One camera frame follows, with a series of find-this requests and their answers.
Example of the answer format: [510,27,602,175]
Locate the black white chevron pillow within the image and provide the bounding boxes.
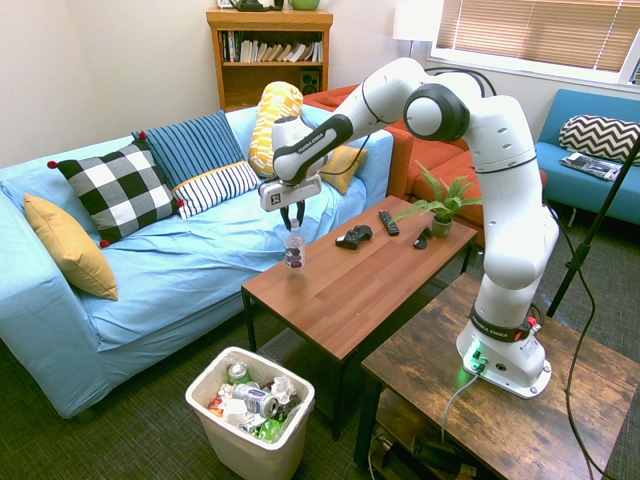
[558,114,640,166]

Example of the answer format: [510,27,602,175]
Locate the teal blue couch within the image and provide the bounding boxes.
[533,88,640,226]

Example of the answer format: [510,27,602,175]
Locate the crumpled white paper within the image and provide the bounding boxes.
[269,374,299,404]

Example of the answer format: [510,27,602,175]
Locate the wood coffee table black frame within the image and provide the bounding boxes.
[241,194,479,441]

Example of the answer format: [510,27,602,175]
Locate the black power supply box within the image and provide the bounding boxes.
[384,433,479,480]

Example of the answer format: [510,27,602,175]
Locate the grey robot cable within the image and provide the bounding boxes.
[440,367,484,447]

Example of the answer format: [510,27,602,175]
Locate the black game controller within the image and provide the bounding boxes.
[334,224,375,250]

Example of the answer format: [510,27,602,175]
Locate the clear plastic bottle purple label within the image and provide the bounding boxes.
[283,218,307,273]

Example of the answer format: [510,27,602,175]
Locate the wooden bookshelf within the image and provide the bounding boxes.
[205,8,335,112]

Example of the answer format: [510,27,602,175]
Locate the black cable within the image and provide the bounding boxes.
[543,199,609,480]

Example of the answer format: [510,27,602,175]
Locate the black white checked pillow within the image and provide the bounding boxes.
[47,139,185,249]

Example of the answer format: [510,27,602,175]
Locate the yellow white patterned bolster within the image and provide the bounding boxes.
[247,81,305,177]

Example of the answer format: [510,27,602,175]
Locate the white plastic trash bin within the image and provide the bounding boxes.
[184,346,317,480]

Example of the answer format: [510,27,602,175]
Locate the green plastic wrapper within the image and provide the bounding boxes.
[253,417,284,444]

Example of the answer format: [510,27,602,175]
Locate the magazine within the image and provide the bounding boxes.
[559,152,624,182]

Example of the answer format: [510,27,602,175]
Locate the row of books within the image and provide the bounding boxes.
[221,30,324,64]

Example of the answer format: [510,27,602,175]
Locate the orange yellow striped pillow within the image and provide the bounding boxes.
[318,144,369,196]

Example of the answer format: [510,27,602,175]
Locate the mustard yellow pillow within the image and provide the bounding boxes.
[23,193,120,302]

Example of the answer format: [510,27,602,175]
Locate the blue striped pillow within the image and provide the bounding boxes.
[131,109,247,191]

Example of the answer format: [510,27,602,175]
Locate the silver blue drink can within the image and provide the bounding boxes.
[233,382,279,417]

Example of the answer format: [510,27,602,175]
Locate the white navy striped pillow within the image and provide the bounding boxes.
[171,159,263,221]

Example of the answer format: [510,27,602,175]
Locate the light blue sofa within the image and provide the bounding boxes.
[0,104,395,420]

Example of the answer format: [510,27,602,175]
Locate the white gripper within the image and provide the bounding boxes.
[257,174,323,233]

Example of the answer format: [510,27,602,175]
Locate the wooden window blinds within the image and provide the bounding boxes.
[435,0,640,74]

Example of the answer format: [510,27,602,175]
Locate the orange ottoman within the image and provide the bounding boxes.
[407,158,549,247]

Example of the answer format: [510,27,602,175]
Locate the rustic dark wood table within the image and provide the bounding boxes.
[353,272,640,480]

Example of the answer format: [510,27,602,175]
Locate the black camera tripod stand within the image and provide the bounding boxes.
[546,124,640,319]

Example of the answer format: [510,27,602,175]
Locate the small potted fern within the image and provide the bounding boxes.
[389,160,485,240]

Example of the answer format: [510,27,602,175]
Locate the white shade floor lamp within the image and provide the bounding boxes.
[392,0,446,59]

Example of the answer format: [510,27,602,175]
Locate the black remote control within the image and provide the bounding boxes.
[377,210,402,237]

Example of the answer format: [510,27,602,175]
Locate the orange armchair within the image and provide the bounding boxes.
[302,83,476,201]

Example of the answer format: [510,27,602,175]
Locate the black white ornament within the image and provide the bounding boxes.
[233,0,285,12]

